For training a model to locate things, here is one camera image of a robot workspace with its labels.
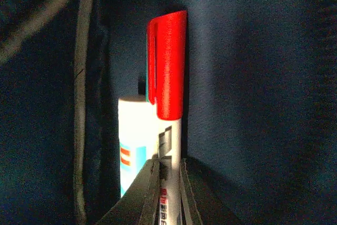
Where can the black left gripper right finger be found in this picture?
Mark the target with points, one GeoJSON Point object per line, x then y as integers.
{"type": "Point", "coordinates": [200, 205]}

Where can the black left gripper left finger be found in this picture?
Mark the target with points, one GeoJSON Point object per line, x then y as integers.
{"type": "Point", "coordinates": [139, 203]}

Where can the green white glue stick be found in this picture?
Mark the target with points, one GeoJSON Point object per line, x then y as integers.
{"type": "Point", "coordinates": [136, 137]}

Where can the navy blue student backpack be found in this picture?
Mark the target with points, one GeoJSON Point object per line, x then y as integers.
{"type": "Point", "coordinates": [259, 108]}

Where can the red cap marker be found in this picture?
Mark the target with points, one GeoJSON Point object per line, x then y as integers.
{"type": "Point", "coordinates": [166, 40]}

